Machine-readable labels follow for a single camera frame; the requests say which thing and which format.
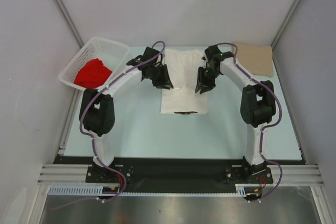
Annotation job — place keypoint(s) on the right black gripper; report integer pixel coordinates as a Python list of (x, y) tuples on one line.
[(201, 81)]

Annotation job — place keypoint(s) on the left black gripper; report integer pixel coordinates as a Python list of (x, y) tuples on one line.
[(165, 79)]

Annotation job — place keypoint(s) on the white t shirt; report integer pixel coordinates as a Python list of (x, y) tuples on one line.
[(182, 68)]

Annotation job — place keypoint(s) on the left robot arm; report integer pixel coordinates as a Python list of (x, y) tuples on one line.
[(97, 113)]

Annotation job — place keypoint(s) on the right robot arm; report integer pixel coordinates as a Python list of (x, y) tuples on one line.
[(257, 106)]

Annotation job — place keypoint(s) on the white plastic basket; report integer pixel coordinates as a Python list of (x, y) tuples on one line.
[(113, 55)]

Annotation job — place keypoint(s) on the folded tan t shirt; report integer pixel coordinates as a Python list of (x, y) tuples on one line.
[(256, 59)]

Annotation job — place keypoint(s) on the red t shirt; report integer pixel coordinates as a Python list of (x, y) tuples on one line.
[(93, 74)]

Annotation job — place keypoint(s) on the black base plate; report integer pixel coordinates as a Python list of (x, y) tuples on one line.
[(172, 175)]

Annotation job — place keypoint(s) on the white slotted cable duct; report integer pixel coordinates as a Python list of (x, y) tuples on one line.
[(101, 191)]

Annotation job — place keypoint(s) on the aluminium front rail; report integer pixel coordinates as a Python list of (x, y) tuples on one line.
[(75, 174)]

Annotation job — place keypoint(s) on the right aluminium frame post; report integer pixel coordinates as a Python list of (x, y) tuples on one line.
[(288, 17)]

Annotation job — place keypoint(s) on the aluminium frame post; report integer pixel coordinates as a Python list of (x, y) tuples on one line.
[(288, 17), (69, 22)]

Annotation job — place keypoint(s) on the left aluminium frame post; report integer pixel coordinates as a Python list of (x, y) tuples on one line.
[(69, 22)]

